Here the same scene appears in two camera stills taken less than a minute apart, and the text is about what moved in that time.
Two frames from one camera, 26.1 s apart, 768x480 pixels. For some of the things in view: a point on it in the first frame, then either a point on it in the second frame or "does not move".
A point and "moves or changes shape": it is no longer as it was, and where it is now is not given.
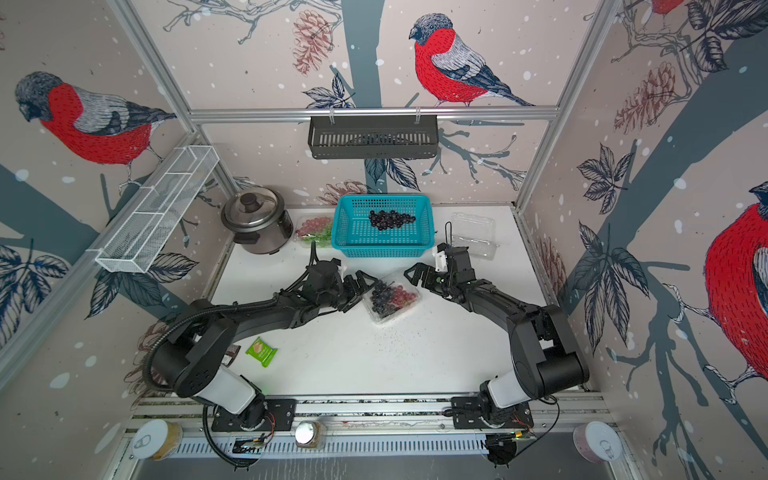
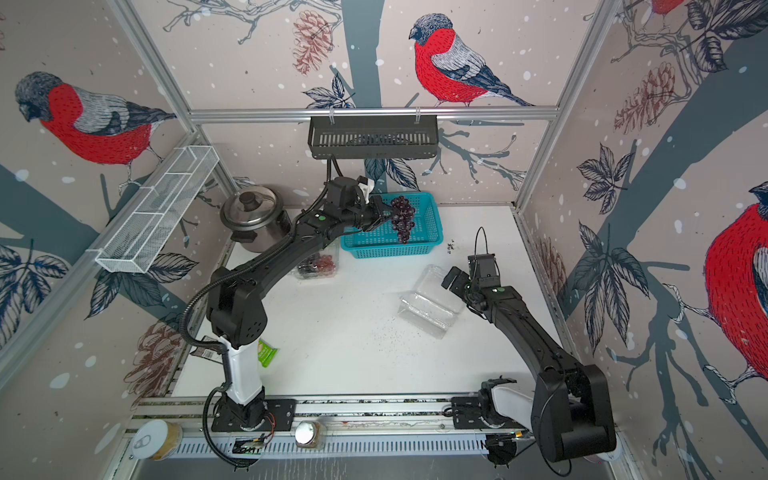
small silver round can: x=308 y=434 does not move
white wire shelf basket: x=139 y=240 does not move
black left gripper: x=362 y=288 -> x=377 y=206
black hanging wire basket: x=374 y=137 does not move
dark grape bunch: x=381 y=299 moves or changes shape
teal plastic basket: x=383 y=225 does not move
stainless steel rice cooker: x=259 y=218 does not move
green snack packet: x=259 y=350 does not move
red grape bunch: x=401 y=298 moves or changes shape
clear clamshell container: x=390 y=297 -> x=323 y=264
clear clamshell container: x=476 y=233 -> x=431 y=307
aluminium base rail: x=372 y=428 does not move
